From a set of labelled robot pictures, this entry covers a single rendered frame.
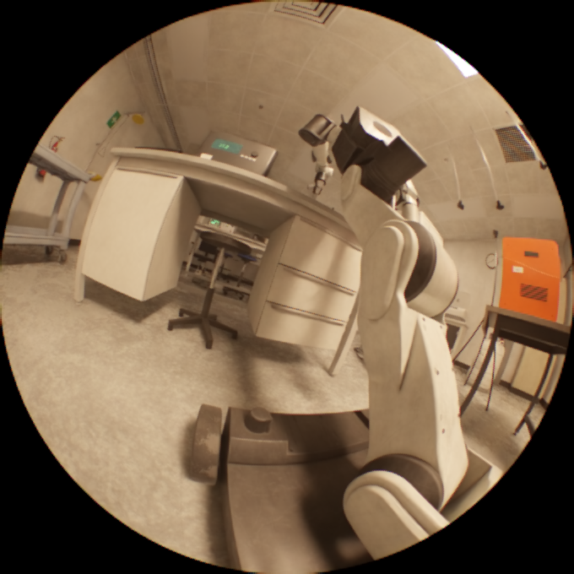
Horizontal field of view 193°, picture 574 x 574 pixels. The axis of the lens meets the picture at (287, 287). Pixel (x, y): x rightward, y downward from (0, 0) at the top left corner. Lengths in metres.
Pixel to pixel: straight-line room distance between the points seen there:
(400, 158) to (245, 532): 0.75
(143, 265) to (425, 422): 0.97
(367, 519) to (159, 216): 1.02
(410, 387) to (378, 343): 0.08
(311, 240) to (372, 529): 0.93
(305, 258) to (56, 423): 1.13
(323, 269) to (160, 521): 1.08
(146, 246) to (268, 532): 0.95
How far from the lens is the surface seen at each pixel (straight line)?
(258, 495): 0.34
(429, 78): 2.42
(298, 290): 0.82
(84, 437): 0.59
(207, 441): 0.35
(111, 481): 0.53
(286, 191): 0.81
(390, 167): 0.51
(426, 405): 0.23
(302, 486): 0.37
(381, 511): 0.25
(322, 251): 0.87
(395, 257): 0.23
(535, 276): 1.24
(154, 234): 0.86
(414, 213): 0.71
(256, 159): 0.96
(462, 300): 4.22
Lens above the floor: 0.49
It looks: 2 degrees down
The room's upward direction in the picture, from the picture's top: 18 degrees clockwise
